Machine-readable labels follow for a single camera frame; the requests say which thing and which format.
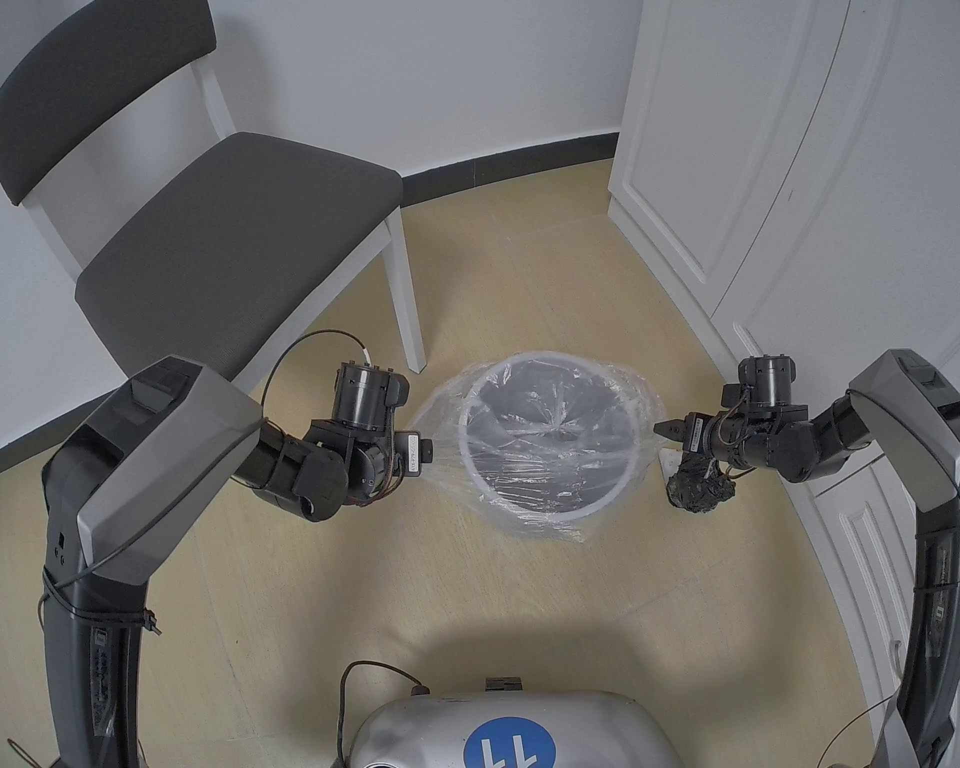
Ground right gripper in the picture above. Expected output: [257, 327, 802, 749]
[686, 411, 755, 466]

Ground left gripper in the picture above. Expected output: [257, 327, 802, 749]
[367, 431, 423, 498]

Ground black plastic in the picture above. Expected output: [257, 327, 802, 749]
[666, 453, 738, 516]

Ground clear plastic bag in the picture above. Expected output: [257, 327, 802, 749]
[408, 355, 670, 546]

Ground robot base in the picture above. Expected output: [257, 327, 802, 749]
[348, 677, 684, 768]

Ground white trash bin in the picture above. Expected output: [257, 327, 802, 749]
[459, 350, 645, 540]

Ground white chair with grey cushions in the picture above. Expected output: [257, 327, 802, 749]
[0, 0, 429, 421]

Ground white wardrobe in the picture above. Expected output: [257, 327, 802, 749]
[606, 0, 960, 768]

